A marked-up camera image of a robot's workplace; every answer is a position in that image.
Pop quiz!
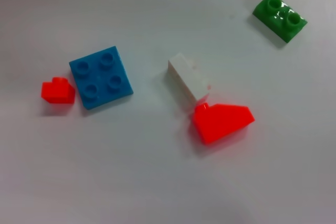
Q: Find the large red sloped brick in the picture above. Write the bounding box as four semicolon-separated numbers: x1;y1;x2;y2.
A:
192;102;256;145

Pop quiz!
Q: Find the green two-stud brick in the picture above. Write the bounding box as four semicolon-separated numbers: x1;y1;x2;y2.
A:
252;0;308;44

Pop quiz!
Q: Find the blue square brick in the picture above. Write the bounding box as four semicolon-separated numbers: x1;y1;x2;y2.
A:
68;46;134;110

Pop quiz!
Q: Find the white long brick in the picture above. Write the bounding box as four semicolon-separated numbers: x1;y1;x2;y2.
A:
167;52;212;103

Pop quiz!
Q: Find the small red notched brick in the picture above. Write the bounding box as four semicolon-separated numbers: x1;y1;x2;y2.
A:
41;76;76;104

